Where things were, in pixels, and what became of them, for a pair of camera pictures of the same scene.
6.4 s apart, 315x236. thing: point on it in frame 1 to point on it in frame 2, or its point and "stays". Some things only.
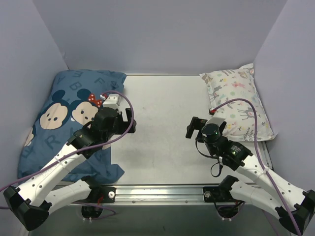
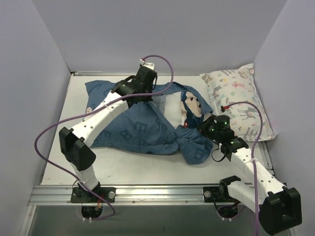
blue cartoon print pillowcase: [70, 105] to [138, 131]
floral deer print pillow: [225, 85] stays
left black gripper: [127, 122] to [149, 89]
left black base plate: [100, 194] stays
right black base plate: [216, 194] stays
